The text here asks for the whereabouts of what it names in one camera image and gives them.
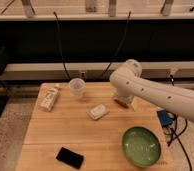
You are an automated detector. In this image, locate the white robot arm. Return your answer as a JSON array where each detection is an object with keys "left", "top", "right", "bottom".
[{"left": 109, "top": 59, "right": 194, "bottom": 123}]

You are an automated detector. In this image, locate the blue connector box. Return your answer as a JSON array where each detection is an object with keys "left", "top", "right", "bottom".
[{"left": 157, "top": 110, "right": 174, "bottom": 127}]

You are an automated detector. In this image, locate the green ceramic bowl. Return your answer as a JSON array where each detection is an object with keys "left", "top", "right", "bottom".
[{"left": 121, "top": 127, "right": 161, "bottom": 168}]

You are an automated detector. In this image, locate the clear plastic cup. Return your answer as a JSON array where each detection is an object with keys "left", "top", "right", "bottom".
[{"left": 69, "top": 78, "right": 85, "bottom": 99}]

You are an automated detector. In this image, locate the black smartphone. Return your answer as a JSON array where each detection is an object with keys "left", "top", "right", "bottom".
[{"left": 56, "top": 147, "right": 84, "bottom": 169}]

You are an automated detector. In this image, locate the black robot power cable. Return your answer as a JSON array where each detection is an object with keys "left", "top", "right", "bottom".
[{"left": 163, "top": 114, "right": 193, "bottom": 171}]

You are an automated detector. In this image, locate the right black hanging cable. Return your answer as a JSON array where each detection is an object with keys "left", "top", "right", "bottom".
[{"left": 95, "top": 10, "right": 132, "bottom": 81}]

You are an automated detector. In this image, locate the black hanging cable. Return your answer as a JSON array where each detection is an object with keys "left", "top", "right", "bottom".
[
  {"left": 52, "top": 11, "right": 72, "bottom": 81},
  {"left": 95, "top": 10, "right": 132, "bottom": 81}
]

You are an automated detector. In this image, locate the left black hanging cable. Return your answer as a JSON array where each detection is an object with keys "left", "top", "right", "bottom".
[{"left": 52, "top": 11, "right": 72, "bottom": 81}]

